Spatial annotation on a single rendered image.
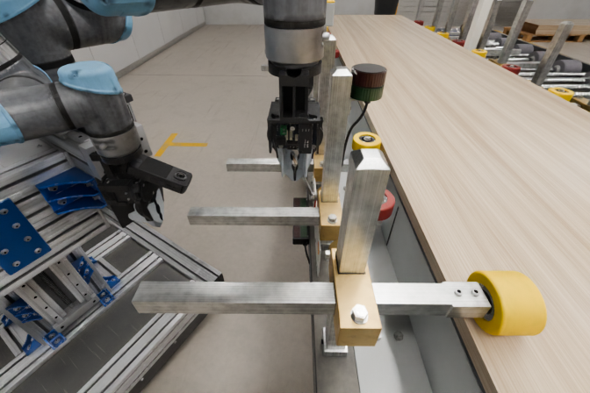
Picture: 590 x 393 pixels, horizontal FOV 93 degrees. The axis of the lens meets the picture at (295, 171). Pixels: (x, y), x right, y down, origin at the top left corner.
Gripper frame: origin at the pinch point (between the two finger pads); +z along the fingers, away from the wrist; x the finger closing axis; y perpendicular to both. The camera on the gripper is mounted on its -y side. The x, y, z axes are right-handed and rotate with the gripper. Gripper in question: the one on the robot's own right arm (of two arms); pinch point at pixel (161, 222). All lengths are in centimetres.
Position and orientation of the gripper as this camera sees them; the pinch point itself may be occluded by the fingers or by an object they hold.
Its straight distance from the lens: 72.9
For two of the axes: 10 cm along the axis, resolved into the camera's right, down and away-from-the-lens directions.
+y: -10.0, -0.1, 0.0
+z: 0.0, 8.0, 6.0
